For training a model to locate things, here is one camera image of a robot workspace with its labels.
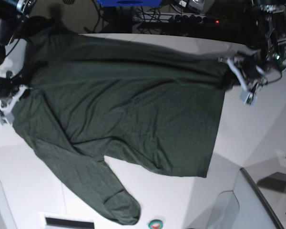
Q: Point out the grey power strip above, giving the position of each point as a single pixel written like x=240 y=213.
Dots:
x=195 y=19

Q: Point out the grey monitor edge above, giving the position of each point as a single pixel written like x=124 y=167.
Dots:
x=271 y=185

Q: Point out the dark green t-shirt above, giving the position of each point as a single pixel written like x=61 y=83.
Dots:
x=90 y=98

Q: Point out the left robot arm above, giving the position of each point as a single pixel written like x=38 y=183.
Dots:
x=263 y=27

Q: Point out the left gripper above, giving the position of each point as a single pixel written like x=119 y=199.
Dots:
x=252 y=75

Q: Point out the blue box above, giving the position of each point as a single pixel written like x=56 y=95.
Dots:
x=129 y=3

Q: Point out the red green emergency button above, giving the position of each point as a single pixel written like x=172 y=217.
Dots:
x=155 y=224

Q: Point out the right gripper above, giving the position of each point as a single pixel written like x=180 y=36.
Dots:
x=9 y=86

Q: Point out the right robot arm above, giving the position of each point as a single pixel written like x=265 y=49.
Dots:
x=13 y=15

